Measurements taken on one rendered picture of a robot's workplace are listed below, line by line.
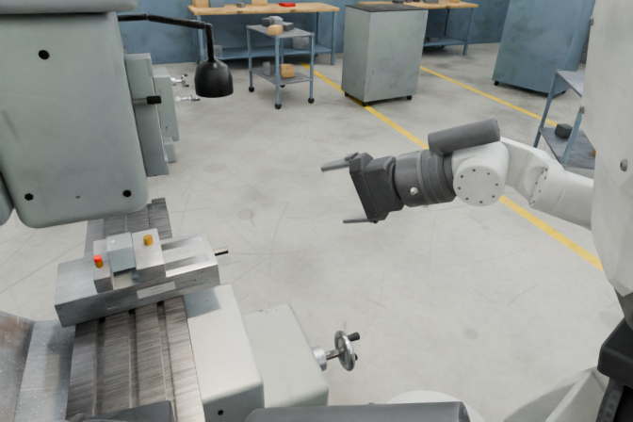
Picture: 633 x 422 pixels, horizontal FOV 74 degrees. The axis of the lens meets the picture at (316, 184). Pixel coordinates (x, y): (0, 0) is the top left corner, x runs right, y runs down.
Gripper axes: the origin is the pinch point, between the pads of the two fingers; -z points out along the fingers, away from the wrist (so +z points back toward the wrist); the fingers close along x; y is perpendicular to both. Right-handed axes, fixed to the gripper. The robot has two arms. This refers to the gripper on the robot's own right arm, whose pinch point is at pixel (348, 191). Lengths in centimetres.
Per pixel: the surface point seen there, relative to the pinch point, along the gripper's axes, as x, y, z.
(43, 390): -16, 36, -63
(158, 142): 20.2, 11.4, -25.1
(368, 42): 2, -408, -152
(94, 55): 35.0, 21.1, -16.0
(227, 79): 25.4, -3.0, -17.2
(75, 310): -6, 24, -61
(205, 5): 133, -466, -392
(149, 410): -10.3, 38.9, -18.8
